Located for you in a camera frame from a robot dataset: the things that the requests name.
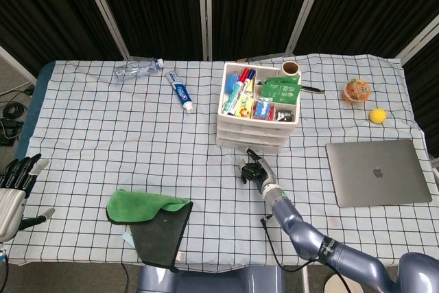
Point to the green tea packet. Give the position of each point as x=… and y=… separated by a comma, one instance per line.
x=281, y=81
x=281, y=94

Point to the blue cap marker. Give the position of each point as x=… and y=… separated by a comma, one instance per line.
x=251, y=75

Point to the checkered light blue tablecloth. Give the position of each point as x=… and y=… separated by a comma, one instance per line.
x=137, y=152

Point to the brown cardboard tape roll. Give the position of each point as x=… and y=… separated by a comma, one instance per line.
x=291, y=72

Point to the clear plastic water bottle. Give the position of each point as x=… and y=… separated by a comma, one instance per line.
x=135, y=70

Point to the green and grey cloth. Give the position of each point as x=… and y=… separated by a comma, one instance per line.
x=161, y=231

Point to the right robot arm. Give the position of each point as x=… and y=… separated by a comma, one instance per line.
x=295, y=224

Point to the light blue paper scrap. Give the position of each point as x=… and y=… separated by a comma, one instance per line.
x=127, y=239

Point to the red cap marker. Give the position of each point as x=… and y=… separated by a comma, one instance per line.
x=245, y=76

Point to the small blue box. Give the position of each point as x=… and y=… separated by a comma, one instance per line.
x=231, y=83

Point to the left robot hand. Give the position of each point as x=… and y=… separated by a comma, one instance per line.
x=12, y=210

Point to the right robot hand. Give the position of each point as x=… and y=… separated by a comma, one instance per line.
x=259, y=173

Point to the round white floor disc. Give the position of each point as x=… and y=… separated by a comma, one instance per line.
x=332, y=284

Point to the green whiteboard marker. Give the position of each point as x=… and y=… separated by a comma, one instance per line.
x=234, y=98

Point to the white drawer organizer with stationery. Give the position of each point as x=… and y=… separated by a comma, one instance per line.
x=222, y=101

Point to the orange jelly cup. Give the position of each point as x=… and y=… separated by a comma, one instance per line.
x=357, y=90

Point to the black folding screen divider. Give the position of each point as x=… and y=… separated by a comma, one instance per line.
x=205, y=11

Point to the blue white toothpaste tube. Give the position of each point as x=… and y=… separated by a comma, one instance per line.
x=180, y=92

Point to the yellow ball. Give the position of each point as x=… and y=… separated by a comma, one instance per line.
x=378, y=116

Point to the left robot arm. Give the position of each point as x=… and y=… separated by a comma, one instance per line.
x=2, y=252

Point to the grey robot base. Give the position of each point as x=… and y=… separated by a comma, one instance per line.
x=212, y=281

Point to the yellow snack packet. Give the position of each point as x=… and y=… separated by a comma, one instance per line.
x=244, y=107

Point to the blue white sachet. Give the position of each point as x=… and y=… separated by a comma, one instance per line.
x=264, y=108

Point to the grey laptop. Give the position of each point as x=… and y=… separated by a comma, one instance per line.
x=377, y=173

